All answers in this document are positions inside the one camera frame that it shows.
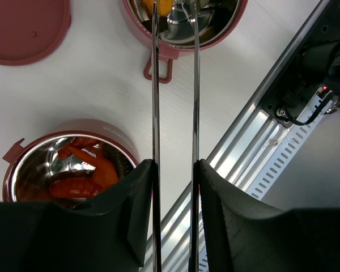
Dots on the red orange carrot slice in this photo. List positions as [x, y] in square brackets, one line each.
[104, 174]

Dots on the red steel bowl with handle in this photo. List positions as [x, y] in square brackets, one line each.
[217, 19]

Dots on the long metal tongs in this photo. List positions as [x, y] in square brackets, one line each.
[193, 263]

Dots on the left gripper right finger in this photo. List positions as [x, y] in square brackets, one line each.
[245, 234]

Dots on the red sausage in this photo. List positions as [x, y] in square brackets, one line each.
[75, 187]
[78, 142]

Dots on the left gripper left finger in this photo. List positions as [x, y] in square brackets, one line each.
[105, 233]

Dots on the red lid near plate centre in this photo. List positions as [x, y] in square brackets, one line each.
[32, 30]

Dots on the perforated cable duct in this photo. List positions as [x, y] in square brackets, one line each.
[277, 161]

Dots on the orange food slices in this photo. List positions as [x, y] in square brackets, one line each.
[164, 7]

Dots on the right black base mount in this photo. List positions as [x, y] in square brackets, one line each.
[307, 76]

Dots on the red steel bowl centre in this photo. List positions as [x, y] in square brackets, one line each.
[34, 167]

